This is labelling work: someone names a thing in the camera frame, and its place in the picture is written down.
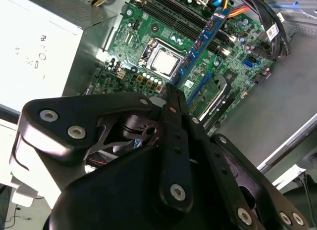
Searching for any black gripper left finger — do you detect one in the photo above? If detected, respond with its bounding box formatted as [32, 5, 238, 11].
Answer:
[9, 84, 194, 213]

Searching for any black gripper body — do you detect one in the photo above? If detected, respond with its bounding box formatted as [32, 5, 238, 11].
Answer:
[43, 115, 232, 230]

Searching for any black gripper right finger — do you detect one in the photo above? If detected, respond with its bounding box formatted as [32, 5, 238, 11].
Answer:
[176, 90, 310, 230]

